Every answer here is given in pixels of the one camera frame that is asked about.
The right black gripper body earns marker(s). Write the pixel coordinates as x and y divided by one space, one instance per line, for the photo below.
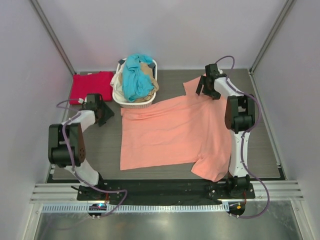
215 94

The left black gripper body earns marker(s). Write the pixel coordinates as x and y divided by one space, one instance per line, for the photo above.
101 104

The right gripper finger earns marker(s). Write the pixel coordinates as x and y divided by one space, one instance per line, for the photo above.
206 85
200 85

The salmon pink t-shirt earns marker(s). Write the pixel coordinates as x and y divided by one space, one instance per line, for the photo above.
185 129

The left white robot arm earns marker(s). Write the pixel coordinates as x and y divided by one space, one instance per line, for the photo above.
66 145

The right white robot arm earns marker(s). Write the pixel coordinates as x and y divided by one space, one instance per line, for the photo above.
239 118

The folded red t-shirt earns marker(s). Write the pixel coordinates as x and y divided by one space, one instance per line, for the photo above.
94 83

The white perforated laundry basket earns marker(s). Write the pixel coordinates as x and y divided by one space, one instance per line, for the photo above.
133 105

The white t-shirt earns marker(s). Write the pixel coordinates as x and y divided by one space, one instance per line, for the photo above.
116 84

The turquoise blue t-shirt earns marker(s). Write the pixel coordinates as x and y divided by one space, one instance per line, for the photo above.
135 83

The right aluminium corner post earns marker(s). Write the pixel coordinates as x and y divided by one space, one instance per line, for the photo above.
279 21

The aluminium corner post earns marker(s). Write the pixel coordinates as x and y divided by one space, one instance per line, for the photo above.
52 35
279 21

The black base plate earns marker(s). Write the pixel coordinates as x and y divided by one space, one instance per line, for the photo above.
159 188

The white slotted cable duct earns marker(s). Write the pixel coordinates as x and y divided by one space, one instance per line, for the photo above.
99 208

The left aluminium corner post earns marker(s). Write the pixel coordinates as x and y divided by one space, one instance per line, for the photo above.
52 35

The aluminium frame rail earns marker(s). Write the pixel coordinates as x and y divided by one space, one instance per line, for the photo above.
276 190

